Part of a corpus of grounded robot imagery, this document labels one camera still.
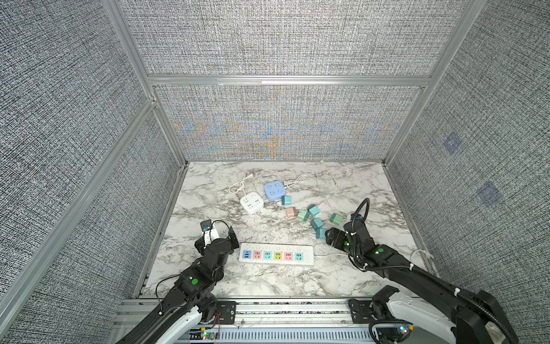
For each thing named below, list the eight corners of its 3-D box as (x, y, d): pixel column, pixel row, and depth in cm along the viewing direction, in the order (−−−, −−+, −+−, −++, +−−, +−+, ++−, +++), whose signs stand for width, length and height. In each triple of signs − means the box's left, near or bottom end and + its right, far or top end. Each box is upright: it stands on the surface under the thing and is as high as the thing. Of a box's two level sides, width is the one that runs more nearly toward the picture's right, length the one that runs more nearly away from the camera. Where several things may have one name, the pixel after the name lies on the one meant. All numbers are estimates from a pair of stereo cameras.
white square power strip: (246, 216, 100) (246, 213, 98) (238, 200, 105) (238, 198, 103) (266, 207, 103) (266, 204, 101) (257, 192, 108) (257, 189, 106)
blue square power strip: (264, 200, 105) (264, 197, 103) (264, 185, 112) (264, 181, 109) (285, 200, 105) (285, 197, 103) (284, 185, 112) (285, 181, 109)
